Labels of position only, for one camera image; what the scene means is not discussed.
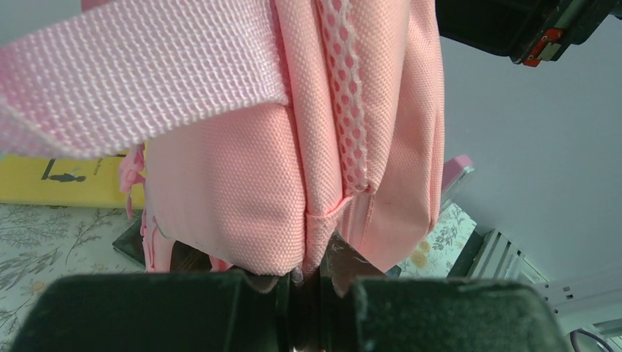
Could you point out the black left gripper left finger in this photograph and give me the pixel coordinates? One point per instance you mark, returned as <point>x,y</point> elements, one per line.
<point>225,311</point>

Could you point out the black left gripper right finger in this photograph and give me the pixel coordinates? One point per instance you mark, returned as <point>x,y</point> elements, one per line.
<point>363,309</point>

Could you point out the pink student backpack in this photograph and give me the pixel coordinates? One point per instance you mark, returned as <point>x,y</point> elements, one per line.
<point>257,128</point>

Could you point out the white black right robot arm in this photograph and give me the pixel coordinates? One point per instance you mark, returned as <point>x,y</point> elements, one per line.
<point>526,31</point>

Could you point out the black tablet case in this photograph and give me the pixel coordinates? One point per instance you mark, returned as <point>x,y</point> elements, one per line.
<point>127,243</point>

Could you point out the yellow book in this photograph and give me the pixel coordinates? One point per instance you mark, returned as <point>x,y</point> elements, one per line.
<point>62,182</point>

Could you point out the floral table mat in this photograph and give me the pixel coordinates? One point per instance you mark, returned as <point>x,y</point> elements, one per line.
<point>39,244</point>

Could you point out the grey slotted cable duct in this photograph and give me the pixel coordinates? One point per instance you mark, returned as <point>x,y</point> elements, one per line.
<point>591,301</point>

